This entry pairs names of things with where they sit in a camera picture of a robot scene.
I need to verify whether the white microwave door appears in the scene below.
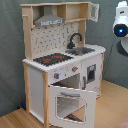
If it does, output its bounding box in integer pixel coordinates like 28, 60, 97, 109
88, 3, 99, 22

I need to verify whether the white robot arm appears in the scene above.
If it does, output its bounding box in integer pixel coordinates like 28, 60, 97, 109
113, 1, 128, 57

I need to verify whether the wooden toy kitchen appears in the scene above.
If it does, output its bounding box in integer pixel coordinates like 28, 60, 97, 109
22, 2, 105, 128

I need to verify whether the black toy stovetop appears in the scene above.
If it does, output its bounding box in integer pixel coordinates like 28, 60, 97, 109
34, 53, 71, 66

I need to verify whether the grey toy sink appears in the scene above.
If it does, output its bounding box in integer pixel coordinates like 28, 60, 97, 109
65, 47, 95, 56

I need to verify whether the black toy faucet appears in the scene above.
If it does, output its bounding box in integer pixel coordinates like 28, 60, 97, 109
67, 32, 83, 50

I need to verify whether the white dishwasher door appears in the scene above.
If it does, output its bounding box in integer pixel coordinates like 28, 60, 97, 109
82, 55, 102, 93

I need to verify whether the white oven door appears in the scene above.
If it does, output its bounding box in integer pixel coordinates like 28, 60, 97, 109
49, 86, 97, 128

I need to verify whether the grey range hood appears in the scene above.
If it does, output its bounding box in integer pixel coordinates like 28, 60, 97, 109
35, 5, 64, 27

